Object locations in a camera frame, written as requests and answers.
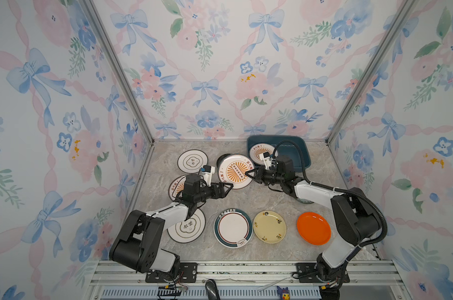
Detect small blue toy figure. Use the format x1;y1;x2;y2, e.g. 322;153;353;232
276;286;290;300

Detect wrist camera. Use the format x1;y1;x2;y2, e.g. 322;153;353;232
198;165;215;186
260;152;276;170

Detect aluminium rail frame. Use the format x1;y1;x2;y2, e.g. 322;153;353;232
83;261;412;300

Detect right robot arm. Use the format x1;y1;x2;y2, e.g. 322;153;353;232
245;156;388;284

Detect blue patterned green plate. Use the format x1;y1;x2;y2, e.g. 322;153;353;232
296;198;314;205

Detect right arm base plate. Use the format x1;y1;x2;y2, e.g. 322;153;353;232
291;262;350;285

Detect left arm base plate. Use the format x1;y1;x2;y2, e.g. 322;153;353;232
145;262;199;284

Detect orange plate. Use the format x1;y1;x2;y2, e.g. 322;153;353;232
296;212;332;246

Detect black plate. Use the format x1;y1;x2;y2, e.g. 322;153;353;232
216;154;231;169

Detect white plate green rim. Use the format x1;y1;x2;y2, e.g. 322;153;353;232
213;208;254;249

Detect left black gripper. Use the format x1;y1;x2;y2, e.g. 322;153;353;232
194;182;233;205

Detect cream yellow plate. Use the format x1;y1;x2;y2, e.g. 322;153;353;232
253;211;287;244

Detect black computer mouse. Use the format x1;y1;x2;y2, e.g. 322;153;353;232
205;279;220;300

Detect white plate flower outline near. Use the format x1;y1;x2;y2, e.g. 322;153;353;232
167;209;206;244

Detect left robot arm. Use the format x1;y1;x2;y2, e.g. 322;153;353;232
109;174;234;279

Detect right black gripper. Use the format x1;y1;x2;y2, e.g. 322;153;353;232
246;165;285;186

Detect sunburst plate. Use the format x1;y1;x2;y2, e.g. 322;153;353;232
248;143;275;165
217;154;254;190
168;175;187;201

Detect white plate flower outline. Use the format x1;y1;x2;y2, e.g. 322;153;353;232
177;149;209;174
167;209;206;244

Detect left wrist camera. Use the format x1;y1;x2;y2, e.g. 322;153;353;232
198;165;215;186

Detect white plate flower outline far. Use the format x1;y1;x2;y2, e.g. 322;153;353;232
177;149;209;174

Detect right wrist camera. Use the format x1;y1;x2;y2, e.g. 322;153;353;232
260;152;276;170

